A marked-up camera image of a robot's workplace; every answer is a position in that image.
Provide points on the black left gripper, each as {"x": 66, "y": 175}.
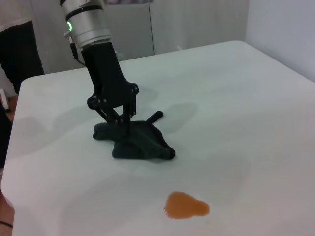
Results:
{"x": 108, "y": 76}

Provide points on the dark blue rag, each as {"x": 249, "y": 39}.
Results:
{"x": 142, "y": 145}

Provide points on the grey cabinet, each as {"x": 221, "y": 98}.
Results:
{"x": 137, "y": 27}

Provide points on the black fabric object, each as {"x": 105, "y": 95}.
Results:
{"x": 19, "y": 54}

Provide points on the orange brown liquid stain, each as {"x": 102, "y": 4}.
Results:
{"x": 185, "y": 206}

